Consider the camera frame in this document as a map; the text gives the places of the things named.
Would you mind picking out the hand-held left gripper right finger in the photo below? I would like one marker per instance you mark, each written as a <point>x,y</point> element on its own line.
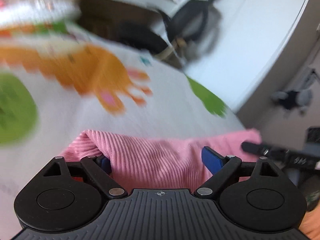
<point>212,160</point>

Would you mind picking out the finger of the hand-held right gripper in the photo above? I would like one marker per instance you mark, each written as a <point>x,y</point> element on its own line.
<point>255,148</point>

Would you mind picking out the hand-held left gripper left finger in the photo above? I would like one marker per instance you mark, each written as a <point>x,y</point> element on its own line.
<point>105,164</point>

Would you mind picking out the pink ribbed garment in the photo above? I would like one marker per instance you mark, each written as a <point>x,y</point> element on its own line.
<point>155,160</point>

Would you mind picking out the grey and black object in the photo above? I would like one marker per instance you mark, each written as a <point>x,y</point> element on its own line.
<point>292,101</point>

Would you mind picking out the printed play mat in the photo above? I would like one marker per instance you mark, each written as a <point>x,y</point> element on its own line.
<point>75,110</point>

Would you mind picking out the peach cloth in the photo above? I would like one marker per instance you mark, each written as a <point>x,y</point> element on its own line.
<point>312,226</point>

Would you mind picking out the black office chair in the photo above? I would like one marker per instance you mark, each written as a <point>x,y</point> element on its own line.
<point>190,15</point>

